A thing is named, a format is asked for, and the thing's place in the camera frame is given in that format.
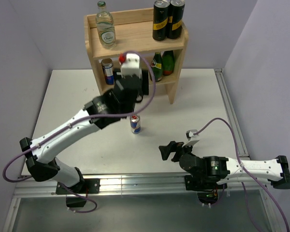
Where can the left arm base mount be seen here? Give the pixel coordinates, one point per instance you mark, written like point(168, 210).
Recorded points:
point(75, 200)

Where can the green labelled glass bottle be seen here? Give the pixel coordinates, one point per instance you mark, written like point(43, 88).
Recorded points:
point(156, 66)

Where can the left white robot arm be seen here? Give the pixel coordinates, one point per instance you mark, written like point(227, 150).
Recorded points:
point(110, 107)

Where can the dark green glass bottle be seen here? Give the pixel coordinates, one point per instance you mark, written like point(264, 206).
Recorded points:
point(168, 62)

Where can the energy drink can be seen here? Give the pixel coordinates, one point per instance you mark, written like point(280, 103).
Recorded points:
point(135, 124)
point(107, 67)

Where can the black tall can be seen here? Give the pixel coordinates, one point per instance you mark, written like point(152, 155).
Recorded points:
point(175, 15)
point(160, 19)

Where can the right black tall can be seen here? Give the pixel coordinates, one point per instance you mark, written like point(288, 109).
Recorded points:
point(175, 15)

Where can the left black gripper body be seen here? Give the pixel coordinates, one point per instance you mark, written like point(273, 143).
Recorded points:
point(144, 89)

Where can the clear bottle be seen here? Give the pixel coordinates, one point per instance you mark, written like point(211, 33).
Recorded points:
point(105, 26)

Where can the left black tall can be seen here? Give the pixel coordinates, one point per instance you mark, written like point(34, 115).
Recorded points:
point(160, 19)

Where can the wooden two-tier shelf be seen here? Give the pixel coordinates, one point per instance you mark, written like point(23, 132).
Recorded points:
point(134, 32)

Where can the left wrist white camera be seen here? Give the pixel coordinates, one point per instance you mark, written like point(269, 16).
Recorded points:
point(130, 65)

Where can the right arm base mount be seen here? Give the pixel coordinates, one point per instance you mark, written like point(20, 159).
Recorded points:
point(208, 194)

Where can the aluminium right rail frame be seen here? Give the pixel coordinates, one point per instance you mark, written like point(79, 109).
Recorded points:
point(268, 204)

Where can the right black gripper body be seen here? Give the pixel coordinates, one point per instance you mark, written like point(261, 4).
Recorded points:
point(180, 150)

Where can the aluminium rail frame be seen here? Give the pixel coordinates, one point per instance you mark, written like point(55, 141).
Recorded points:
point(110, 185)
point(268, 204)

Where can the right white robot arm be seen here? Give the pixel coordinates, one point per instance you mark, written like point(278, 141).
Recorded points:
point(215, 172)

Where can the aluminium front rail frame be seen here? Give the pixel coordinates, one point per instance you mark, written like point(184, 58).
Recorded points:
point(110, 185)

